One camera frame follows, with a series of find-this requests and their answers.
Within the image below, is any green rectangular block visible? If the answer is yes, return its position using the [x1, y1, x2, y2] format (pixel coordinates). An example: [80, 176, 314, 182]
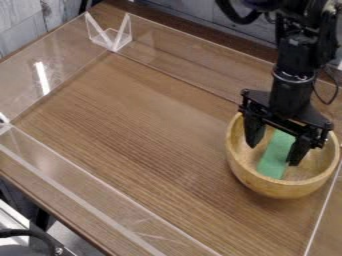
[256, 130, 295, 179]

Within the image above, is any clear acrylic corner bracket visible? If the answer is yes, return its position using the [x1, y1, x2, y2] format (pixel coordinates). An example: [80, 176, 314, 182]
[84, 13, 132, 52]

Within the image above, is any black cable lower left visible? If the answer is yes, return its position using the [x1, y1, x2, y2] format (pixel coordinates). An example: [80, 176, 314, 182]
[0, 228, 59, 256]

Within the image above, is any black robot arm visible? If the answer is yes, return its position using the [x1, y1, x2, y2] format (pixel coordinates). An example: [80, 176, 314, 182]
[215, 0, 341, 166]

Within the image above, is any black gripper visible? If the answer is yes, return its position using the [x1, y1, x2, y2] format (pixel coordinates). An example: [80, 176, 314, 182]
[239, 66, 333, 166]

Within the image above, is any black metal bracket with screw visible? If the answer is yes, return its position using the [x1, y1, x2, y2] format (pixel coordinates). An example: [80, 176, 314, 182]
[28, 222, 77, 256]

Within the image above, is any clear acrylic tray wall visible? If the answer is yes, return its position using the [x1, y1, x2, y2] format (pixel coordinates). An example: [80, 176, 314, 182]
[0, 113, 222, 256]

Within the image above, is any brown wooden bowl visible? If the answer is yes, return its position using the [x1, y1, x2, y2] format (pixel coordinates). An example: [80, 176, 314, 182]
[224, 113, 341, 199]

